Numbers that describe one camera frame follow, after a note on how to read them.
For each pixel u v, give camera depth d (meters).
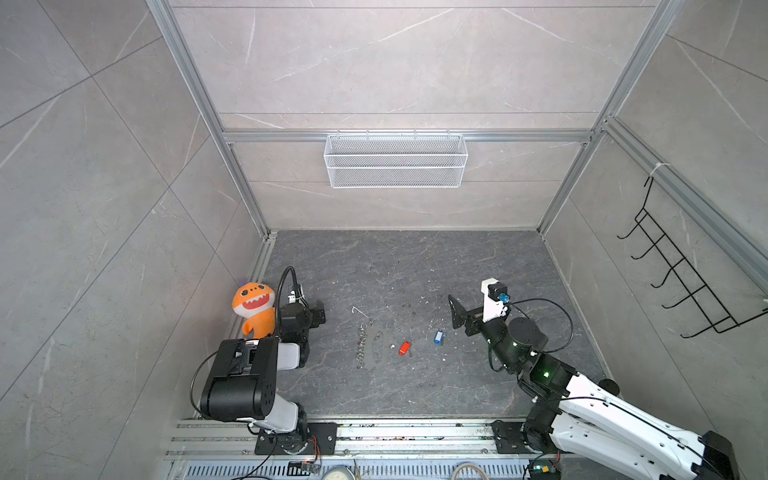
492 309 0.59
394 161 1.01
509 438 0.73
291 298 0.82
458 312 0.64
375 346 0.90
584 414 0.50
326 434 0.73
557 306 0.49
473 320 0.62
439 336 0.91
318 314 0.88
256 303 0.90
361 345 0.88
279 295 0.95
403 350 0.88
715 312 0.60
